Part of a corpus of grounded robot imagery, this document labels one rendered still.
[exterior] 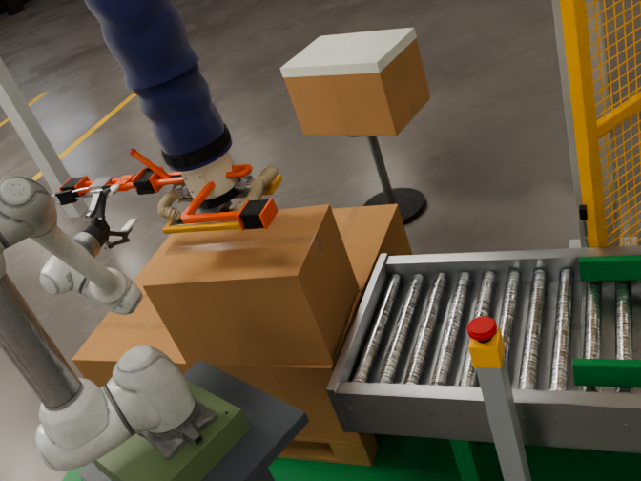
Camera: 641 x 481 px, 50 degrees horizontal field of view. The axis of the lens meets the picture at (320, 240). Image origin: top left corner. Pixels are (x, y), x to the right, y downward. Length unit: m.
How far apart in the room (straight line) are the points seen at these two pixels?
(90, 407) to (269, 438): 0.49
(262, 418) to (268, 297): 0.43
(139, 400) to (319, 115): 2.22
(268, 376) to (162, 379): 0.77
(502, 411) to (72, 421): 1.06
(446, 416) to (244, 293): 0.75
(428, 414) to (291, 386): 0.59
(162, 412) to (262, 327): 0.61
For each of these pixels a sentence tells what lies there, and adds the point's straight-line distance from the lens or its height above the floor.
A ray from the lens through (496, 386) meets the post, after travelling 1.75.
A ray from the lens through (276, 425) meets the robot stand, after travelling 2.01.
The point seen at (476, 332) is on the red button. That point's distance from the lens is 1.63.
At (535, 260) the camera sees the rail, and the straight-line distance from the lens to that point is 2.54.
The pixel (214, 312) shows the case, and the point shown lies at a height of 0.81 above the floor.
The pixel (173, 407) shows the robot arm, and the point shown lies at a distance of 1.90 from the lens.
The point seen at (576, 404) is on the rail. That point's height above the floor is 0.60.
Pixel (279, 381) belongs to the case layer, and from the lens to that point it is 2.55.
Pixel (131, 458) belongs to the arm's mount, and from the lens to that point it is 2.04.
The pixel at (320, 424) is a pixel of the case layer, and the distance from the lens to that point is 2.67.
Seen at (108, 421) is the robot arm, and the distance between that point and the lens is 1.87.
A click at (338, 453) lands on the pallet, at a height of 0.06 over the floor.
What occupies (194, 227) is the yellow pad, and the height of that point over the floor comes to 1.12.
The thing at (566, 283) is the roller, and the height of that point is 0.55.
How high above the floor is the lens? 2.16
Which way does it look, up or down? 32 degrees down
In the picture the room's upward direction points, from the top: 20 degrees counter-clockwise
